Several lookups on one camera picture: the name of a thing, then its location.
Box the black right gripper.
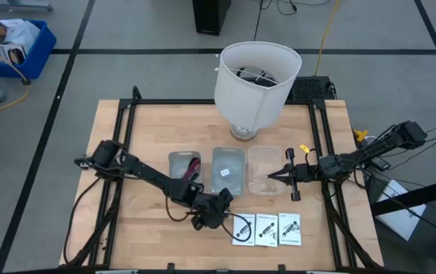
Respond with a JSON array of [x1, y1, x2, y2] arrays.
[[267, 148, 320, 202]]

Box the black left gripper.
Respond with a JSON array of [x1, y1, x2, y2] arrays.
[[193, 187, 234, 231]]

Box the red black cable bundle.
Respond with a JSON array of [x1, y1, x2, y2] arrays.
[[181, 157, 202, 182]]

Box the clear plastic bin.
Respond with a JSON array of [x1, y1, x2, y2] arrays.
[[247, 145, 287, 196]]

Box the blue floor bin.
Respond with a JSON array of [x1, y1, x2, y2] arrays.
[[0, 18, 58, 81]]

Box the middle clear plastic tray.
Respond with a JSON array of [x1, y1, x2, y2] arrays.
[[210, 145, 247, 196]]

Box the clear plastic tray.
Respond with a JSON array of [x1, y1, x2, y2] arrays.
[[167, 150, 203, 187], [210, 145, 247, 196]]

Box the left clear plastic tray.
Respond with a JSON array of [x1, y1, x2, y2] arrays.
[[167, 150, 203, 187]]

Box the yellow connector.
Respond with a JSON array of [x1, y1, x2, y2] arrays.
[[353, 129, 370, 144]]

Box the white shade table lamp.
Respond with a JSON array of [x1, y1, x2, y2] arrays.
[[213, 40, 303, 142]]

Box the black perforated box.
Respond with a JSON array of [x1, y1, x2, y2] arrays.
[[286, 75, 337, 102]]

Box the black power adapter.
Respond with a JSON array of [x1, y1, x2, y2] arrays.
[[371, 155, 392, 173]]

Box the white paper sheet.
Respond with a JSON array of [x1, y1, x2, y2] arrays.
[[375, 179, 428, 242]]

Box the black diagonal bar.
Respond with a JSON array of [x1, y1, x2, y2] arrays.
[[369, 174, 436, 217]]

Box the black tower box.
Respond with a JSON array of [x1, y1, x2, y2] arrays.
[[192, 0, 232, 37]]

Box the printed cardboard box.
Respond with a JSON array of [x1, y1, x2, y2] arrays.
[[0, 42, 27, 66]]

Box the white plastic bag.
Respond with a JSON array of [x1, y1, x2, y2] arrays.
[[8, 20, 41, 53]]

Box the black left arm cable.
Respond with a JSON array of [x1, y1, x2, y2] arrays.
[[164, 196, 253, 244]]

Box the black table frame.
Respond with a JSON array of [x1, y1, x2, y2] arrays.
[[65, 85, 384, 269]]

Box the black base cable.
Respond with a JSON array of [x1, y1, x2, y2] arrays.
[[62, 177, 103, 266]]

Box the yellow hanging cable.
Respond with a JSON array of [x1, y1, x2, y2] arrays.
[[313, 0, 342, 77]]

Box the black floor cables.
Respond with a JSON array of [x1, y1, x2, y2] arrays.
[[253, 0, 333, 41]]

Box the yellow floor cable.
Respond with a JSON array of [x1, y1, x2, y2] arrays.
[[0, 33, 31, 121]]

